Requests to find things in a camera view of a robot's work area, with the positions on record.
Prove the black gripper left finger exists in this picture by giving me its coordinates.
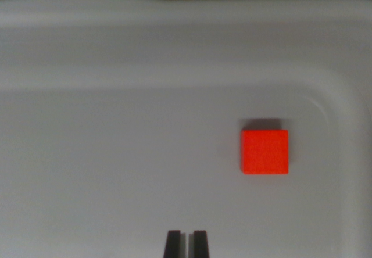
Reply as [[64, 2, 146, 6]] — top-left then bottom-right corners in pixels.
[[163, 230, 189, 258]]

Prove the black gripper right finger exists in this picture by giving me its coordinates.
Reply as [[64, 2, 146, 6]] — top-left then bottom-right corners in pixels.
[[188, 230, 211, 258]]

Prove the red cube block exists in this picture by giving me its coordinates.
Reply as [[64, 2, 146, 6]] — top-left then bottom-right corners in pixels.
[[240, 129, 290, 175]]

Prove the grey plastic bin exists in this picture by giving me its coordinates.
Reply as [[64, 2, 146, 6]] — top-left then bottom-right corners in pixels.
[[0, 0, 372, 258]]

